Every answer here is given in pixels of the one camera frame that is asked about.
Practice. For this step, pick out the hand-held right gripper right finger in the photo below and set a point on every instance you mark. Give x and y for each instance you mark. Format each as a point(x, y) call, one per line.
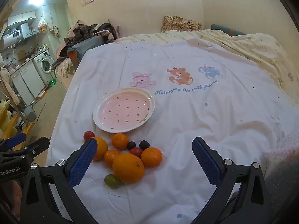
point(206, 162)

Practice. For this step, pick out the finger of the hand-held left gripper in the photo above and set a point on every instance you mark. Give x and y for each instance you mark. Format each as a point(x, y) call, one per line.
point(35, 145)
point(14, 140)

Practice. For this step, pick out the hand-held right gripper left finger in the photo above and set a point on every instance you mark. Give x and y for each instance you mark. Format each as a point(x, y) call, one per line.
point(83, 162)

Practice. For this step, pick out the large orange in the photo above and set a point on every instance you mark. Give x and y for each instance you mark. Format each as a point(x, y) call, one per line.
point(101, 148)
point(128, 168)

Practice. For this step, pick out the red cherry tomato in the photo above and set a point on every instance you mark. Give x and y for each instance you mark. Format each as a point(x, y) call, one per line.
point(89, 134)
point(136, 151)

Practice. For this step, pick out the small tangerine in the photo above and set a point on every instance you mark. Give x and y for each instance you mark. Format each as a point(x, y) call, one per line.
point(119, 141)
point(151, 157)
point(111, 157)

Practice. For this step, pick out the dark grape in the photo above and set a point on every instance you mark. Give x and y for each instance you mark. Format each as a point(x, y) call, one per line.
point(131, 145)

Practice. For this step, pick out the pink dotted white plate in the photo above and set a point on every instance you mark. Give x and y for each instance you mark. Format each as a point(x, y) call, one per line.
point(123, 109)

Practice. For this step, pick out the yellow wooden rack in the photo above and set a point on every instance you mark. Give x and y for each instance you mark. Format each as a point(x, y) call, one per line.
point(10, 123)

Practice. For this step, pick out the white cartoon printed bedsheet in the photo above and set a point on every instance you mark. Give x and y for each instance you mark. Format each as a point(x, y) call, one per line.
point(186, 112)

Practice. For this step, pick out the beige hanging coat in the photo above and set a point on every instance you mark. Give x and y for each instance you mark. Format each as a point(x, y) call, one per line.
point(7, 85)

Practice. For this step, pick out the floor cleaner with green light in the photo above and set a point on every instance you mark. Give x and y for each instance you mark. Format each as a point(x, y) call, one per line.
point(48, 86)

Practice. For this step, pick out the white base cabinet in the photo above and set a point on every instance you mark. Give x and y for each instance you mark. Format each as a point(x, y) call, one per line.
point(28, 80)

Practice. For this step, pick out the pink patterned cloth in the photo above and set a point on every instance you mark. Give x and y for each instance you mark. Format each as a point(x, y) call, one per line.
point(280, 150)

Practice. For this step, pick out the grey clothing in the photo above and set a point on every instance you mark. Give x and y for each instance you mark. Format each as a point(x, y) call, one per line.
point(283, 186)

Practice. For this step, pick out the floral cloth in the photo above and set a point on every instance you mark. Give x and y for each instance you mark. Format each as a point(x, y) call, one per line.
point(63, 68)

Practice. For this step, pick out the white washing machine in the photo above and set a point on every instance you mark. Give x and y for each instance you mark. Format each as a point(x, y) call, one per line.
point(44, 64)

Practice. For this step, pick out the white water heater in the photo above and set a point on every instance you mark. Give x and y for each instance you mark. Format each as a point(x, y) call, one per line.
point(11, 38)

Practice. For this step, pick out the grey blue orange cushion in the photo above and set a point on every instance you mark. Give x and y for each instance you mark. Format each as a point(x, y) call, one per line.
point(83, 47)

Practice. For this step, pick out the silver range hood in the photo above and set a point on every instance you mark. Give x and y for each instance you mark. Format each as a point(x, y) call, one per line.
point(26, 30)

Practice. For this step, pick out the hanging plastic bags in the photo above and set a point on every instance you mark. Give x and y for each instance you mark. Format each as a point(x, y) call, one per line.
point(42, 24)

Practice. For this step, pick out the pale yellow printed blanket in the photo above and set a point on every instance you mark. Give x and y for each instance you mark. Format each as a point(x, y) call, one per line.
point(257, 51)

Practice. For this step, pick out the pile of dark clothes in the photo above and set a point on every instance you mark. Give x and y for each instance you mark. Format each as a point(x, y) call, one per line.
point(93, 31)

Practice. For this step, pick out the tall white cabinet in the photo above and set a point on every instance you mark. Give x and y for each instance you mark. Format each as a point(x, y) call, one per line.
point(50, 16)

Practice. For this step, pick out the teal pillow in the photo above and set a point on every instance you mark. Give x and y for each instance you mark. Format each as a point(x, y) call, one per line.
point(225, 29)

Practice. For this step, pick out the leopard print pillow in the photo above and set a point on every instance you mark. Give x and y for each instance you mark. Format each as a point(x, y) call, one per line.
point(181, 23)

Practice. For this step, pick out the white wall cabinets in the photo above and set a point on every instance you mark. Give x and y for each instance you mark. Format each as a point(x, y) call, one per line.
point(22, 17)

